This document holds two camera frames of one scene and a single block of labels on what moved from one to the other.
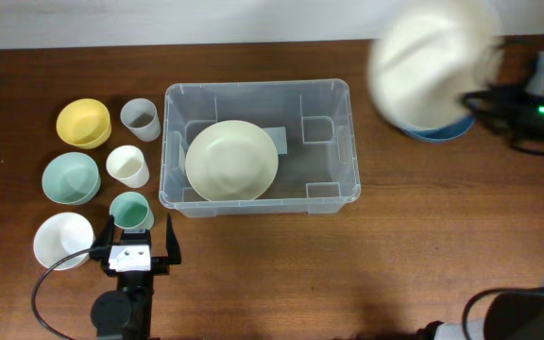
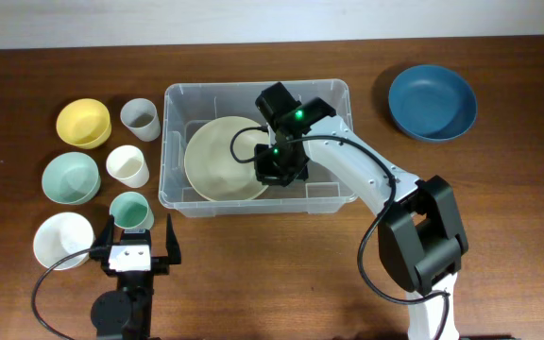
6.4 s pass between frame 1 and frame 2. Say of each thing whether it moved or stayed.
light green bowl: stayed
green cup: stayed
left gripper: stayed
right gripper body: moved
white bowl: stayed
